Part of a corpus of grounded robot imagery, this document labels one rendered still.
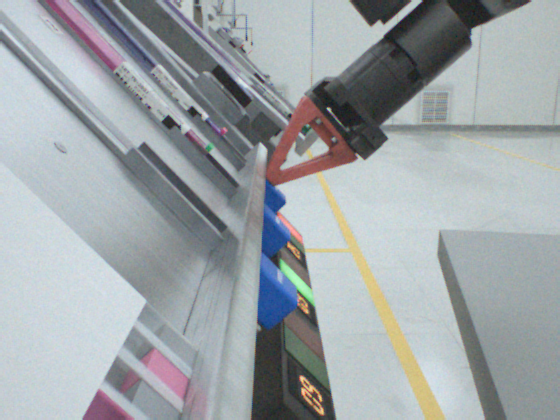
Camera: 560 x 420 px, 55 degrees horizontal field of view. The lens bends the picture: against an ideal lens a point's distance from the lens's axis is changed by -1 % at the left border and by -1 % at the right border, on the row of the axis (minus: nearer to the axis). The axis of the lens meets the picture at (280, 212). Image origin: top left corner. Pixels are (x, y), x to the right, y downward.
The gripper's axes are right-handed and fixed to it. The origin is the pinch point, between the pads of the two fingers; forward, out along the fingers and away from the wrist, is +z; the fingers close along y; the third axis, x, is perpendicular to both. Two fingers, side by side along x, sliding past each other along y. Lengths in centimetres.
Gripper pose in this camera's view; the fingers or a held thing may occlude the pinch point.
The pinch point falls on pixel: (275, 174)
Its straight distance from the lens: 48.2
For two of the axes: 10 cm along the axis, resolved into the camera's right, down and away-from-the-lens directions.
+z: -7.5, 6.5, 1.5
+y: 0.2, 2.4, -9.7
